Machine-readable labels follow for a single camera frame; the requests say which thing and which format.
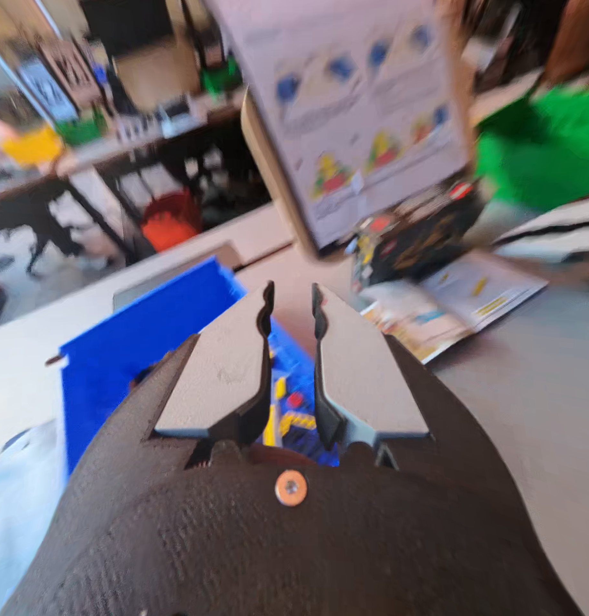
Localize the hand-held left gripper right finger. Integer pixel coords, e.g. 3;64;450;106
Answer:
312;282;430;451

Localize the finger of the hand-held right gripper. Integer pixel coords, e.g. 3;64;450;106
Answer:
493;225;589;265
496;195;589;242

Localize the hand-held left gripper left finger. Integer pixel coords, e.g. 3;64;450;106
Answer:
154;280;275;447

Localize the pile of toy brick pieces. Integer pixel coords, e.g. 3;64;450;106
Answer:
262;332;341;466

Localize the blue plastic bin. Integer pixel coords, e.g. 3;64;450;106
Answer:
59;256;341;475

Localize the black toy set box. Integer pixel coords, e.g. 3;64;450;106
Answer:
350;179;485;292

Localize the green plastic bin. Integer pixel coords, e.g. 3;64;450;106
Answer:
473;84;589;212

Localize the paper instruction booklet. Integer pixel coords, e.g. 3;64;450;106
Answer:
359;252;549;365

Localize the orange bucket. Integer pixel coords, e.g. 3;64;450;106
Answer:
141;190;204;253

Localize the white instruction poster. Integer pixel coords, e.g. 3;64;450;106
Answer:
205;0;471;248

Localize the dark work table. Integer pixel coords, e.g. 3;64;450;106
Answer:
0;111;256;276

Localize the yellow plastic bin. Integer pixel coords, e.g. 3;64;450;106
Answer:
1;125;64;167

